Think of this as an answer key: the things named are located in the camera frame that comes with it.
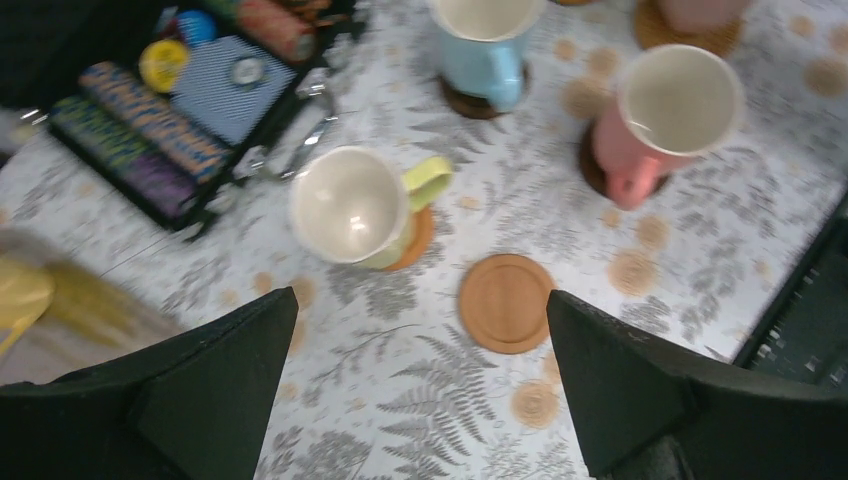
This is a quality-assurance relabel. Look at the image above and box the pink mug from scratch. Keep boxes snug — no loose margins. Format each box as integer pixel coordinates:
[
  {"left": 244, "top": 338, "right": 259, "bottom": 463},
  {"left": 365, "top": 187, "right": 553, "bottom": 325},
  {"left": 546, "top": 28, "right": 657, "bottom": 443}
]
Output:
[{"left": 591, "top": 44, "right": 745, "bottom": 210}]

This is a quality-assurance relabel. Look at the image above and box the light brown wooden coaster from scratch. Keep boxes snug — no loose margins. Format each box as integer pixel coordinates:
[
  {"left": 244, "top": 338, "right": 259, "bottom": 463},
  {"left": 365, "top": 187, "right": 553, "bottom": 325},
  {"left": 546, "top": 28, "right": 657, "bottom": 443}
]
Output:
[{"left": 458, "top": 254, "right": 555, "bottom": 354}]

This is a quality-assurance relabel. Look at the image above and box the orange wooden coaster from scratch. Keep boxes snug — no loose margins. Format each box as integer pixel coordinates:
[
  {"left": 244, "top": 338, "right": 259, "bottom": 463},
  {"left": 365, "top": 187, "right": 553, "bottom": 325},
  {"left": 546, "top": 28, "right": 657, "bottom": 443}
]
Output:
[{"left": 384, "top": 206, "right": 434, "bottom": 271}]

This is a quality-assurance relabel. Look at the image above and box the pale yellow mug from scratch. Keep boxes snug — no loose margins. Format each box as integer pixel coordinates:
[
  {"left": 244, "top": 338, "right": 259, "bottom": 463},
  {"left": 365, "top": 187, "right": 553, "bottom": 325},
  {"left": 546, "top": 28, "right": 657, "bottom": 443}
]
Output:
[{"left": 289, "top": 146, "right": 454, "bottom": 270}]

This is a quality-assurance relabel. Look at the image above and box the silver metal tray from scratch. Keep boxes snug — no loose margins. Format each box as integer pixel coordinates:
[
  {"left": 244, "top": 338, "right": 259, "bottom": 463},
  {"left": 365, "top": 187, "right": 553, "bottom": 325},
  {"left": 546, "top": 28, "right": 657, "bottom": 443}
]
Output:
[{"left": 1, "top": 227, "right": 186, "bottom": 385}]

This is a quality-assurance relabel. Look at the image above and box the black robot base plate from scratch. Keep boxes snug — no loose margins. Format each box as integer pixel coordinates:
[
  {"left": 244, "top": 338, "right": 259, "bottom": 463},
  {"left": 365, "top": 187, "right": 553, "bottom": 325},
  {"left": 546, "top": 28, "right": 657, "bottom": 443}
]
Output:
[{"left": 733, "top": 199, "right": 847, "bottom": 393}]

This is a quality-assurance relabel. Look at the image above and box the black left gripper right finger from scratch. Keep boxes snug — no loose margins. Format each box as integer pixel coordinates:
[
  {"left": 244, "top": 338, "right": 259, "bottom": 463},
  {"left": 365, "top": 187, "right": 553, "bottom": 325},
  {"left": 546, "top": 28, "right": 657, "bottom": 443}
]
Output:
[{"left": 547, "top": 290, "right": 847, "bottom": 479}]

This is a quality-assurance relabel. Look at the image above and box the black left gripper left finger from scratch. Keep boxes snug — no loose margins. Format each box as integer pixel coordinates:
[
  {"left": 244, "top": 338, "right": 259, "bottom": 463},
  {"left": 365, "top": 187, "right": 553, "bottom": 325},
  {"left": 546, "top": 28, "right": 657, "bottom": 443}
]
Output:
[{"left": 1, "top": 288, "right": 299, "bottom": 479}]

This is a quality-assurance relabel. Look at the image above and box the floral table mat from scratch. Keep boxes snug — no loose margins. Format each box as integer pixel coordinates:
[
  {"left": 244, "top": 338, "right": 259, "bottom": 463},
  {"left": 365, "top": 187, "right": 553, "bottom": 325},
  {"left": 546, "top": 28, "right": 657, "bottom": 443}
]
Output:
[{"left": 1, "top": 1, "right": 847, "bottom": 479}]

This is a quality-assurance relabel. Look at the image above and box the light blue mug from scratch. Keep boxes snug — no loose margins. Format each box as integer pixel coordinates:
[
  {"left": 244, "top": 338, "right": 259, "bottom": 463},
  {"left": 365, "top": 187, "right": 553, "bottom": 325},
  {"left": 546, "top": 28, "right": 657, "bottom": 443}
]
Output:
[{"left": 428, "top": 0, "right": 548, "bottom": 113}]

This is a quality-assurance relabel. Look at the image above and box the dark brown wooden coaster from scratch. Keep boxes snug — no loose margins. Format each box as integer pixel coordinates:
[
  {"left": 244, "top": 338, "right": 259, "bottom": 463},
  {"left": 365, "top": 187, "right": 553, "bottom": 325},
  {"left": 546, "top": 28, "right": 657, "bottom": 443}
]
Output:
[{"left": 578, "top": 121, "right": 674, "bottom": 209}]

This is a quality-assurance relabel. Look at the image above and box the black poker chip case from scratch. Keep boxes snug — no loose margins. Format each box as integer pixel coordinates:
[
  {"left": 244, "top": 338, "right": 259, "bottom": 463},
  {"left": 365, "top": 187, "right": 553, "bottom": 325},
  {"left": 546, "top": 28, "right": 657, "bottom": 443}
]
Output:
[{"left": 1, "top": 1, "right": 372, "bottom": 241}]

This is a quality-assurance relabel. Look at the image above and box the dark walnut wooden coaster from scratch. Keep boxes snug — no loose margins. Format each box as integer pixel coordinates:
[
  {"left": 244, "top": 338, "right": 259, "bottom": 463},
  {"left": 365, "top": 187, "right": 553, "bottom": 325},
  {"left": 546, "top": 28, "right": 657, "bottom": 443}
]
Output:
[{"left": 437, "top": 58, "right": 532, "bottom": 120}]

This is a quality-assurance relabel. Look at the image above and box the woven cork coaster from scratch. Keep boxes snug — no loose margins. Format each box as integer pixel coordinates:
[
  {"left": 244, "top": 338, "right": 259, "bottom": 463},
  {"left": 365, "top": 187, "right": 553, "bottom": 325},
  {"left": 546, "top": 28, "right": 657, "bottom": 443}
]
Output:
[{"left": 632, "top": 1, "right": 745, "bottom": 57}]

